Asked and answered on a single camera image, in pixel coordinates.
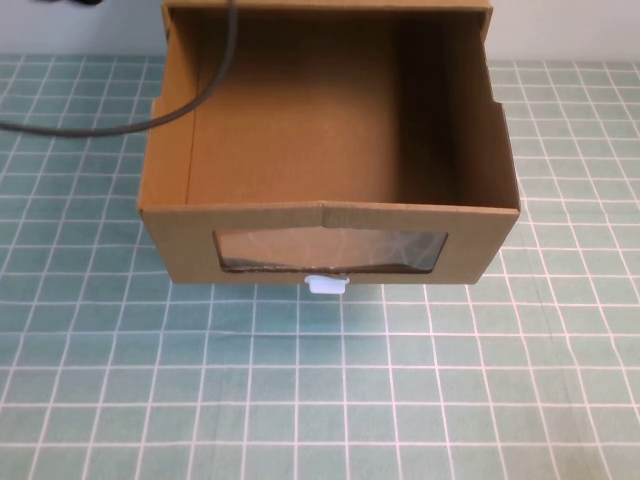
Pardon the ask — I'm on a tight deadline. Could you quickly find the brown cardboard shoe box shell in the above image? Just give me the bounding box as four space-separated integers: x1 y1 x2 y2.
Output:
161 0 497 105

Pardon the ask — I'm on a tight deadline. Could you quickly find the brown cardboard drawer with window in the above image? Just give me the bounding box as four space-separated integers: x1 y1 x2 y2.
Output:
137 7 523 287

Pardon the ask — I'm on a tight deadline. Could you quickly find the black cable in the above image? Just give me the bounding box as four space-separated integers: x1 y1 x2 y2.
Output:
0 0 240 138

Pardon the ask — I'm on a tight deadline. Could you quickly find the green checked tablecloth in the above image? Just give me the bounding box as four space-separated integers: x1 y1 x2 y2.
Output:
0 52 640 480

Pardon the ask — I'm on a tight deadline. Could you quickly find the white plastic drawer handle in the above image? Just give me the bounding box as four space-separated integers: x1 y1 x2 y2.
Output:
305 273 350 296

